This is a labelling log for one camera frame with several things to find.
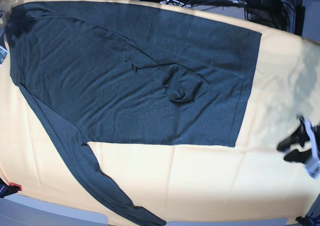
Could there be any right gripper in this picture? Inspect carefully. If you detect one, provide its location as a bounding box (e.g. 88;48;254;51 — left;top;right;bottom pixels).
0;9;10;66

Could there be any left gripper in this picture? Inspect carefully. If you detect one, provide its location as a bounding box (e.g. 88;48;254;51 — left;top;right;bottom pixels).
276;115;320;178

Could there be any dark grey long-sleeve shirt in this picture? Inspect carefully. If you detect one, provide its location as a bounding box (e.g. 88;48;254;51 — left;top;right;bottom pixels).
5;1;261;225

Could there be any black clamp right corner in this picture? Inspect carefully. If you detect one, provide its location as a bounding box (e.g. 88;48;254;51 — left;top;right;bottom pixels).
295;216;318;226

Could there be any yellow table cloth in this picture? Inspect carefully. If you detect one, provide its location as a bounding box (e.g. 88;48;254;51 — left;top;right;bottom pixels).
0;3;320;225

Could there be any red and black clamp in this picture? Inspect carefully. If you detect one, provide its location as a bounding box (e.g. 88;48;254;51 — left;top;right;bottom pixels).
0;179;22;198

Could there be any black power adapter box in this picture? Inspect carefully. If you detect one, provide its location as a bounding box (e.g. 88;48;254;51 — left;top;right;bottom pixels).
246;0;283;12

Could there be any black table leg post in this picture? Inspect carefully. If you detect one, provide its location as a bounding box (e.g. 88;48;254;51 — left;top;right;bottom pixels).
294;5;306;36

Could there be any tangle of black cables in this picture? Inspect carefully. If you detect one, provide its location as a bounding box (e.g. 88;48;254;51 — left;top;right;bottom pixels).
243;0;295;33

